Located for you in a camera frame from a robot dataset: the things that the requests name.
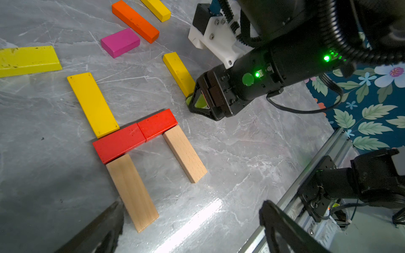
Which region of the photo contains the lime green square block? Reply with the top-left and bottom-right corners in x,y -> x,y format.
186,94 -> 209,109

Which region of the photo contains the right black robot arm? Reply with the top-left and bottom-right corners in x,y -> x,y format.
186,1 -> 405,121

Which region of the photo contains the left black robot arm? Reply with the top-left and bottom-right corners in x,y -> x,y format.
60,149 -> 405,253

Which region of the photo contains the long orange block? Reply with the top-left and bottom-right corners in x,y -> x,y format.
112,1 -> 160,44

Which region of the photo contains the yellow flat block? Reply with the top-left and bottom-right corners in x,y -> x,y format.
1,46 -> 62,78

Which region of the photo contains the long yellow block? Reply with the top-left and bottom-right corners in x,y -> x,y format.
67,72 -> 120,139

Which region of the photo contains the magenta block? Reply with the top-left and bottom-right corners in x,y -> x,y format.
101,28 -> 140,59

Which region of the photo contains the natural wood block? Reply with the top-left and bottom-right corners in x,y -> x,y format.
106,155 -> 159,233
163,125 -> 207,183

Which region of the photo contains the metal base rail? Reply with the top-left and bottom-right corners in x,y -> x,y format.
237,126 -> 358,253

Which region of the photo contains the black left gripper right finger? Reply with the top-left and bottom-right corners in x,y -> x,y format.
259,200 -> 329,253

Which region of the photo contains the red block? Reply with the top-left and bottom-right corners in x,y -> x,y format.
138,109 -> 178,142
93,123 -> 146,164

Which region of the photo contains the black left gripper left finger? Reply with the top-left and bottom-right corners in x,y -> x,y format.
57,200 -> 124,253

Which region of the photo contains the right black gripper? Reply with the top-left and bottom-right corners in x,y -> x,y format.
186,48 -> 285,121

